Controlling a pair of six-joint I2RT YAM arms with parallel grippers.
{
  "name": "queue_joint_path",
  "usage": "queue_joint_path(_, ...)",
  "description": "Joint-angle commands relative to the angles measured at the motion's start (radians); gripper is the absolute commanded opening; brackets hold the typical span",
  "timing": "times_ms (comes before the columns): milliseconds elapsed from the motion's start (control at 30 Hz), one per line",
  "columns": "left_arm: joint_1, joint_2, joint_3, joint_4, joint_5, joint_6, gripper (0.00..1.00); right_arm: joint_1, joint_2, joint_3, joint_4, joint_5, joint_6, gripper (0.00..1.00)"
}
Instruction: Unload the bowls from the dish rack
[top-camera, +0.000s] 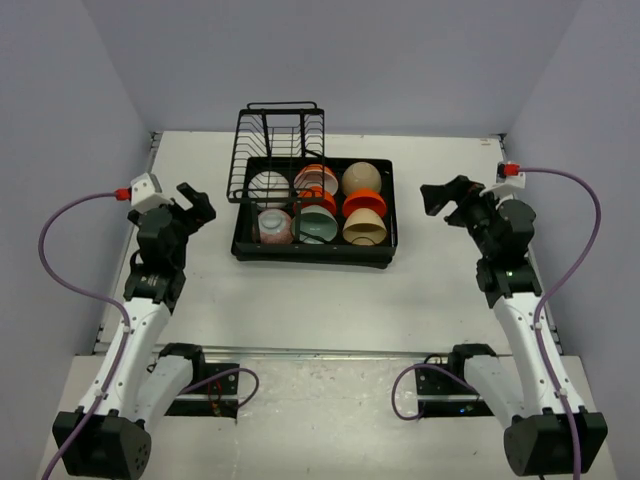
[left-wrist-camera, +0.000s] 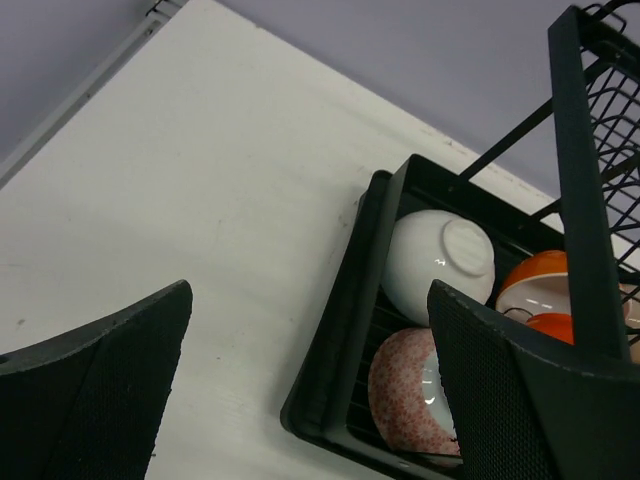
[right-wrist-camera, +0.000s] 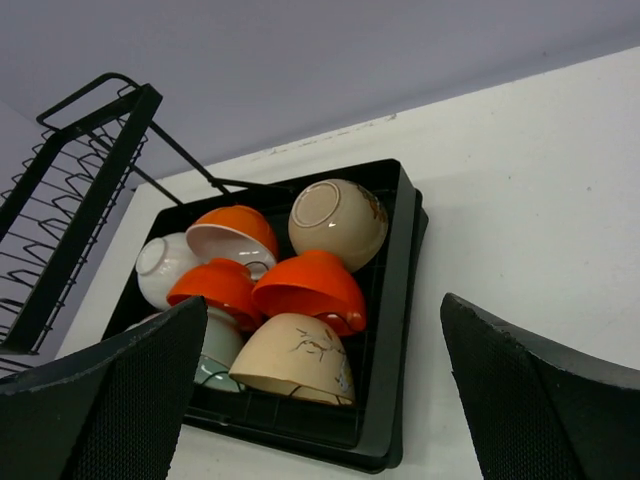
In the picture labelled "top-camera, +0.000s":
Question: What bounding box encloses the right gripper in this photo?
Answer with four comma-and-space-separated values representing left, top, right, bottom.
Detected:
421, 175, 509, 258

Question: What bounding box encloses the tan bowl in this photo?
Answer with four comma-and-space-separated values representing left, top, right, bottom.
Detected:
342, 208, 387, 246

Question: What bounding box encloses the light green bowl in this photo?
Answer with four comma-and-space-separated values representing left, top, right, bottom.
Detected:
291, 205, 338, 245

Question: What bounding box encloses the orange white bowl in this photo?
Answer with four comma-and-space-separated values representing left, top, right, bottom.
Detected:
294, 164, 339, 195

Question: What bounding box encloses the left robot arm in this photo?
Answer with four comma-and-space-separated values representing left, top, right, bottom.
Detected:
52, 175, 216, 479

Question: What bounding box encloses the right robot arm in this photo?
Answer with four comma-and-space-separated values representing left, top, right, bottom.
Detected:
420, 175, 608, 478

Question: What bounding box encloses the black dish rack tray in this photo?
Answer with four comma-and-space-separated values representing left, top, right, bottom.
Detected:
231, 158, 398, 269

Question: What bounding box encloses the red patterned bowl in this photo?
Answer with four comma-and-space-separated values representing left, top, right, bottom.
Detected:
252, 209, 293, 245

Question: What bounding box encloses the beige round bowl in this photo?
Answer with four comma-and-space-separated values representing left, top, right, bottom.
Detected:
341, 161, 382, 196

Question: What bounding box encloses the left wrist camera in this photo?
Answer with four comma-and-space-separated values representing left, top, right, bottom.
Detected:
130, 173, 171, 214

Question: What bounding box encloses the black wire plate rack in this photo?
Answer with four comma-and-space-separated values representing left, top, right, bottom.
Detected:
226, 101, 325, 204

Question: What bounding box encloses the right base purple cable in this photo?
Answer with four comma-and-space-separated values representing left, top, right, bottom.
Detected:
391, 362, 481, 422

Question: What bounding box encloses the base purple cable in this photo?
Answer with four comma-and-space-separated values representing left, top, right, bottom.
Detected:
177, 367, 260, 407
391, 362, 481, 422

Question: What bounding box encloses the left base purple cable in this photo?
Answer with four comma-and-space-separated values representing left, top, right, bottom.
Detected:
177, 367, 260, 407

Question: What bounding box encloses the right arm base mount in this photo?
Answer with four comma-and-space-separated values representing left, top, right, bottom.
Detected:
415, 369, 493, 419

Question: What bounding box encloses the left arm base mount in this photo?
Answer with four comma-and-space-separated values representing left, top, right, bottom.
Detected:
165, 373, 239, 419

